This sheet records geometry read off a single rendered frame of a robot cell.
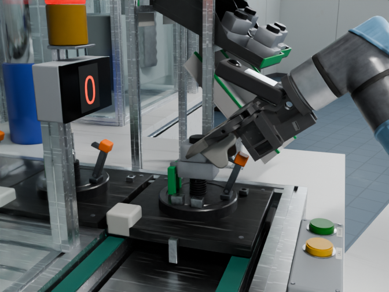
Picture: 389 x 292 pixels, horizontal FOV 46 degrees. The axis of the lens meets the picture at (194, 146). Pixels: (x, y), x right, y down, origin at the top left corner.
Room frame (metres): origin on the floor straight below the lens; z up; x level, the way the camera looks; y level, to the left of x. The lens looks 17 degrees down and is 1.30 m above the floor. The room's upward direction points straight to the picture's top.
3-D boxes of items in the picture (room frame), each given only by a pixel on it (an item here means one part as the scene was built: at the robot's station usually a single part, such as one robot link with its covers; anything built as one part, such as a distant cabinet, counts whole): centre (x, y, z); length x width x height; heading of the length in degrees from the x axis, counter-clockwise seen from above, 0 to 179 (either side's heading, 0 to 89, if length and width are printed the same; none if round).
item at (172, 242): (0.63, 0.03, 0.95); 0.01 x 0.01 x 0.04; 72
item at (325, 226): (0.67, -0.21, 0.96); 0.04 x 0.04 x 0.02
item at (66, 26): (0.61, 0.16, 1.29); 0.05 x 0.05 x 0.05
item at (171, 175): (0.75, 0.04, 1.01); 0.01 x 0.01 x 0.05; 72
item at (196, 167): (0.75, 0.00, 1.06); 0.08 x 0.04 x 0.07; 73
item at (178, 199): (0.71, 0.03, 1.00); 0.02 x 0.01 x 0.02; 72
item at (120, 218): (0.69, 0.12, 0.97); 0.05 x 0.05 x 0.04; 72
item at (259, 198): (0.75, -0.01, 0.96); 0.24 x 0.24 x 0.02; 72
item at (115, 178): (0.83, 0.24, 1.01); 0.24 x 0.24 x 0.13; 72
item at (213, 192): (0.75, -0.01, 0.98); 0.14 x 0.14 x 0.02
